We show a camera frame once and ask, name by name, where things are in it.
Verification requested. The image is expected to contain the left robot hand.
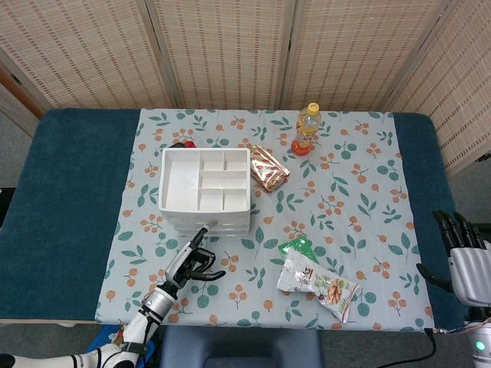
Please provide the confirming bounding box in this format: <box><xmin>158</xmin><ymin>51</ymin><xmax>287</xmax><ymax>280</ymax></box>
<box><xmin>163</xmin><ymin>225</ymin><xmax>227</xmax><ymax>291</ymax></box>

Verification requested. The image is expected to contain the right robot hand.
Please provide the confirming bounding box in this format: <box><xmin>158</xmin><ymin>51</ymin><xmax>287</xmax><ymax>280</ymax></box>
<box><xmin>417</xmin><ymin>209</ymin><xmax>491</xmax><ymax>307</ymax></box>

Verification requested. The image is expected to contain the clear plastic drawer with pencil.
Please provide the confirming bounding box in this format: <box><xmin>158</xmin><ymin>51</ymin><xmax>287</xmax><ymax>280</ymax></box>
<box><xmin>164</xmin><ymin>210</ymin><xmax>251</xmax><ymax>222</ymax></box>

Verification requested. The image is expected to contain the white drawer organizer box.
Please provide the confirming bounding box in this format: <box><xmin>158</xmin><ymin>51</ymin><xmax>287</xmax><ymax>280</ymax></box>
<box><xmin>158</xmin><ymin>147</ymin><xmax>252</xmax><ymax>235</ymax></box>

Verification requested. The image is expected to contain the dark blue padded seat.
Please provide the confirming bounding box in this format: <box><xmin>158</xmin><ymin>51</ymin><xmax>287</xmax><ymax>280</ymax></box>
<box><xmin>159</xmin><ymin>328</ymin><xmax>323</xmax><ymax>368</ymax></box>

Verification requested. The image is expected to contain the green foil packet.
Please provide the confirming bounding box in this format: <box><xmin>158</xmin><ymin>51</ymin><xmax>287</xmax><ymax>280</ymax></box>
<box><xmin>277</xmin><ymin>236</ymin><xmax>319</xmax><ymax>266</ymax></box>

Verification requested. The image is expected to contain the gold red snack packet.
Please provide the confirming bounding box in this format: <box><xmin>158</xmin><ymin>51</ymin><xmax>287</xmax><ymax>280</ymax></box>
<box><xmin>249</xmin><ymin>144</ymin><xmax>292</xmax><ymax>192</ymax></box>

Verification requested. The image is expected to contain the teal table cover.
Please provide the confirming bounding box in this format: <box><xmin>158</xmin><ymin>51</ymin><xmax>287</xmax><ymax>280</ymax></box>
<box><xmin>0</xmin><ymin>108</ymin><xmax>483</xmax><ymax>331</ymax></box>

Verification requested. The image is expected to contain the white nut snack bag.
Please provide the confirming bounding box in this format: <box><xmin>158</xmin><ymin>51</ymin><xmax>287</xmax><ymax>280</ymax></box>
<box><xmin>276</xmin><ymin>248</ymin><xmax>361</xmax><ymax>324</ymax></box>

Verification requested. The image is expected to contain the floral fruit print tablecloth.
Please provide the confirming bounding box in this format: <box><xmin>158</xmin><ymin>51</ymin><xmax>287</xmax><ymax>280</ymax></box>
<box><xmin>94</xmin><ymin>108</ymin><xmax>437</xmax><ymax>331</ymax></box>

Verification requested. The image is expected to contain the orange drink bottle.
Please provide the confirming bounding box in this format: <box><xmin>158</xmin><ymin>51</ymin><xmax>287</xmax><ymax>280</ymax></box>
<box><xmin>290</xmin><ymin>101</ymin><xmax>322</xmax><ymax>156</ymax></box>

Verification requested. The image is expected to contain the woven bamboo folding screen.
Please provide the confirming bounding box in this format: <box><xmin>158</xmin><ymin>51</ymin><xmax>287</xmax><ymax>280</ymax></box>
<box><xmin>0</xmin><ymin>0</ymin><xmax>491</xmax><ymax>178</ymax></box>

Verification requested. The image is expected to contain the black cable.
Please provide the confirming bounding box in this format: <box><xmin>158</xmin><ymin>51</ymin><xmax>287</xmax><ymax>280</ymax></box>
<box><xmin>321</xmin><ymin>327</ymin><xmax>438</xmax><ymax>368</ymax></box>

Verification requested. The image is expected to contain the brown wooden door frame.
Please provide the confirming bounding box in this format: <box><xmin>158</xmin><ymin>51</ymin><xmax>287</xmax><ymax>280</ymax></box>
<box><xmin>0</xmin><ymin>63</ymin><xmax>45</xmax><ymax>120</ymax></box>

